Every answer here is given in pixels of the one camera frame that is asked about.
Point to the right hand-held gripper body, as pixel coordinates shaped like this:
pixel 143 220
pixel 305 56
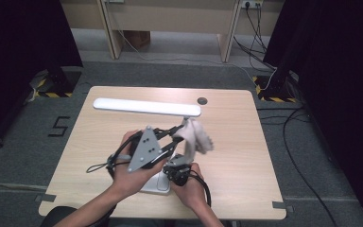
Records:
pixel 178 171

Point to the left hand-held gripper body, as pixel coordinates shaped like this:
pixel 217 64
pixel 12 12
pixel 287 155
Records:
pixel 145 148

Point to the beige cloth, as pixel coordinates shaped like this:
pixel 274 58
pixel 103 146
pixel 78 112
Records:
pixel 193 138

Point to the white desk lamp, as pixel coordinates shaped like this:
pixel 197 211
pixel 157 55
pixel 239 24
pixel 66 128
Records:
pixel 145 106

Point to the person's right hand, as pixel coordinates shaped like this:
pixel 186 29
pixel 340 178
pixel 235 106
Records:
pixel 190 194

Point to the person's left hand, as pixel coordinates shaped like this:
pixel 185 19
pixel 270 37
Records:
pixel 132 181

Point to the brown cardboard box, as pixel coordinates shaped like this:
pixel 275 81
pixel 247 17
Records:
pixel 137 38

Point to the striped yellow black stand base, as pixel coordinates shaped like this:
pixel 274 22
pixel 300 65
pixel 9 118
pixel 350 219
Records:
pixel 55 91
pixel 275 96

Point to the grey tape piece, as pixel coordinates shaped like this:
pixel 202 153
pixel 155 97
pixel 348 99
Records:
pixel 283 206
pixel 45 198

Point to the beige wooden desk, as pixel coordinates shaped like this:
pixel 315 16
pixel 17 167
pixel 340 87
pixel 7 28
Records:
pixel 170 17

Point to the black chair seat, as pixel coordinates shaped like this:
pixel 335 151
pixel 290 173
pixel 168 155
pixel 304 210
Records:
pixel 52 216

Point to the black curtain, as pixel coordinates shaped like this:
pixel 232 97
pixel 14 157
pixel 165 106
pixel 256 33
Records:
pixel 337 63
pixel 15 47

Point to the white wall socket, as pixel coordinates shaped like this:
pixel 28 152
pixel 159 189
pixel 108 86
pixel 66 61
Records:
pixel 252 3

